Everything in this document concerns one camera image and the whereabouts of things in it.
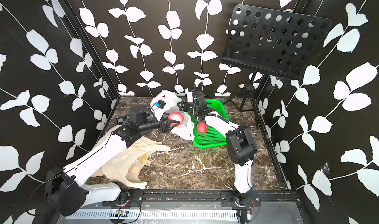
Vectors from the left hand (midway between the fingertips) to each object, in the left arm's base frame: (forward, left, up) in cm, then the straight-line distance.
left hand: (175, 117), depth 73 cm
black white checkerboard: (+17, +41, -25) cm, 51 cm away
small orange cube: (-17, +24, -25) cm, 39 cm away
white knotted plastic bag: (-1, -4, -10) cm, 11 cm away
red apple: (+7, -15, -22) cm, 27 cm away
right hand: (+16, +1, -6) cm, 17 cm away
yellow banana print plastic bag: (-18, +26, -17) cm, 36 cm away
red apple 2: (-1, -1, +2) cm, 2 cm away
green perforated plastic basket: (+3, -23, -28) cm, 37 cm away
